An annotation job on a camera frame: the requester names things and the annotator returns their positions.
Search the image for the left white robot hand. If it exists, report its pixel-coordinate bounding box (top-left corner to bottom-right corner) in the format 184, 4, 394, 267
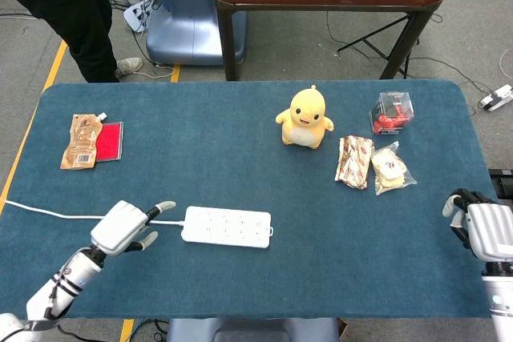
90, 199, 177, 257

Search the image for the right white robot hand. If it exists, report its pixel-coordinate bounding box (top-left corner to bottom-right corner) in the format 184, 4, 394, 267
442, 188, 513, 264

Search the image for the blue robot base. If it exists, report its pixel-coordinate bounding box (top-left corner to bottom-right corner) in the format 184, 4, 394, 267
145, 0, 248, 66

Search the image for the white floor power strip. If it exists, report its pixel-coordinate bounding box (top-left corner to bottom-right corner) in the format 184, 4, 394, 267
479, 84, 513, 113
123, 0, 160, 33

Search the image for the black equipment box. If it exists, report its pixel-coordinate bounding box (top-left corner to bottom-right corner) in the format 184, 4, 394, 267
487, 167, 513, 201

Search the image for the red flat card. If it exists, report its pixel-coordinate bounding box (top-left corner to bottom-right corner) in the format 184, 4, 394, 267
95, 121, 125, 163

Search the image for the brown spouted drink pouch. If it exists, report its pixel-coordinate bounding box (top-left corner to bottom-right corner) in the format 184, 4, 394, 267
60, 112, 108, 171

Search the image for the clear bag of biscuits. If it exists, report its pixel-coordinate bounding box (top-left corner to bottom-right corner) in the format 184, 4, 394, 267
370, 141, 418, 197

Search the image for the blue table cloth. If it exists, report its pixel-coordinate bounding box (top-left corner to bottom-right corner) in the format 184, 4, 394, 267
0, 79, 500, 321

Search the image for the red patterned foil snack pack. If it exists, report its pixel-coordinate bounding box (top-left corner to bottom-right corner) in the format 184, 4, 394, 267
334, 135, 375, 191

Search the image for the clear box with red toy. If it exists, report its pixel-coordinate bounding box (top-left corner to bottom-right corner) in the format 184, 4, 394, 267
368, 91, 414, 136

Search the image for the grey sneaker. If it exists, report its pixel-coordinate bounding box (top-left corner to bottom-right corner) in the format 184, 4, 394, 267
114, 57, 144, 79

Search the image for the blue grey robot torso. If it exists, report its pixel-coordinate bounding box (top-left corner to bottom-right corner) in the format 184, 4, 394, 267
166, 316, 341, 342

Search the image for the yellow plush duck toy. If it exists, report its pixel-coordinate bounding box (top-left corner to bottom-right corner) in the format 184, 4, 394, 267
275, 84, 335, 149

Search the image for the person in black trousers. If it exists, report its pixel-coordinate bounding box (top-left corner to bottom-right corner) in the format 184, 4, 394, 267
0, 0, 120, 84

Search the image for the white power strip cord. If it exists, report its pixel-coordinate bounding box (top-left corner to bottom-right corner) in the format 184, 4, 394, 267
4, 199, 186, 226

